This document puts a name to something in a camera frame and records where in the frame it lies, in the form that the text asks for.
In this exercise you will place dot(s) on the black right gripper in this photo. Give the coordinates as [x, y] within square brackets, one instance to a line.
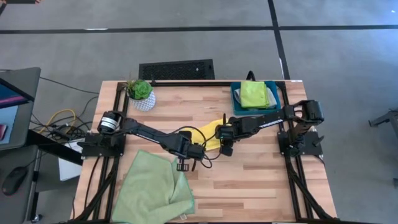
[233, 129]

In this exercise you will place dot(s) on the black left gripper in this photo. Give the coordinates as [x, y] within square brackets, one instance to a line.
[188, 146]

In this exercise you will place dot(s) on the yellow microfiber towel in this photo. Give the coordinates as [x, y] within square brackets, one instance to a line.
[213, 127]

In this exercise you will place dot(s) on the lime green microfiber towel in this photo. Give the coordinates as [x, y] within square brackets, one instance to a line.
[253, 95]

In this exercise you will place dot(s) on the pale green microfiber towel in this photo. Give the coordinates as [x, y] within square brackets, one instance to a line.
[149, 193]

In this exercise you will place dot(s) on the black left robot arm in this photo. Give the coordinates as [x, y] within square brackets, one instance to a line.
[146, 133]

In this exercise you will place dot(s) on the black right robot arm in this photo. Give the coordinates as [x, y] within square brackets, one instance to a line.
[267, 119]

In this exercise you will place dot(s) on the teal storage bin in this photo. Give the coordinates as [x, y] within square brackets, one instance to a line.
[236, 110]

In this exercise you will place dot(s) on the succulent in patterned white pot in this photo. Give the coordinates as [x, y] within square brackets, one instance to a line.
[141, 93]

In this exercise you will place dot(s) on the black perforated computer case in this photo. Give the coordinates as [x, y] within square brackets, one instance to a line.
[174, 70]

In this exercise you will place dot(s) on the grey chair base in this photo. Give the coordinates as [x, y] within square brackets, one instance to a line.
[385, 119]

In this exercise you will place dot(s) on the grey laptop computer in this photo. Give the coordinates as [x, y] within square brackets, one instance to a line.
[21, 118]

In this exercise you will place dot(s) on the dark grey desk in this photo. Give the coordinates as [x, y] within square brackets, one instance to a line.
[28, 205]

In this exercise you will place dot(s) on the black computer mouse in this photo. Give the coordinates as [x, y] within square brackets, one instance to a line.
[14, 180]

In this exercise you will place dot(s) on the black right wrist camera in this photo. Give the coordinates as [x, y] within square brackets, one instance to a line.
[227, 151]

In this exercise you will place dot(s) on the black metal table frame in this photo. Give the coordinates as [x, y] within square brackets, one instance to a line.
[186, 84]

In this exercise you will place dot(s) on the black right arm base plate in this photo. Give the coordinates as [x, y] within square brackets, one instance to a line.
[311, 146]

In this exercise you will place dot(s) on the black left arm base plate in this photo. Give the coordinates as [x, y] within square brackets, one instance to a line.
[102, 149]

